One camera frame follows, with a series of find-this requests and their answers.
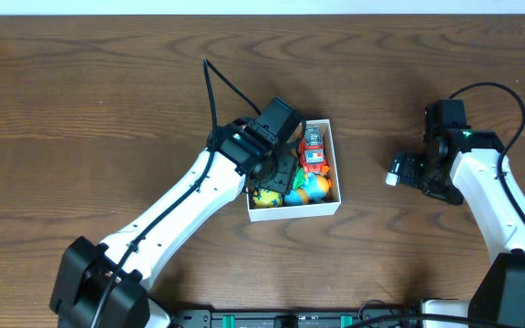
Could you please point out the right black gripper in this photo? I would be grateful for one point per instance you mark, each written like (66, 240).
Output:
(407, 175)

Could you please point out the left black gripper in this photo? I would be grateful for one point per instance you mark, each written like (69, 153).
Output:
(279, 178)

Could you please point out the yellow ball blue letters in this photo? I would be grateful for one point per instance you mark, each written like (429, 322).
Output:
(264, 199)

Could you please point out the red toy fire truck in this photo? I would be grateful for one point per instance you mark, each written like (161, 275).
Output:
(311, 152)

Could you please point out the blue orange toy figure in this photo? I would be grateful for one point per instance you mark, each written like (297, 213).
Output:
(314, 190)

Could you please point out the green round disc toy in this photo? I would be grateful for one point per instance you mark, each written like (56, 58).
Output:
(299, 179)

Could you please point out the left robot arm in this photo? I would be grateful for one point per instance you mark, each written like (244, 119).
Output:
(107, 284)

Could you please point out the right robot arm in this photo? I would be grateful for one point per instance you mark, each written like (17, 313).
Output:
(461, 165)

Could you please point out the white cardboard box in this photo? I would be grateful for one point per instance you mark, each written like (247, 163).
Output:
(327, 206)

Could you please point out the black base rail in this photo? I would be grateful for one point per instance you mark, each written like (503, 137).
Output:
(338, 318)

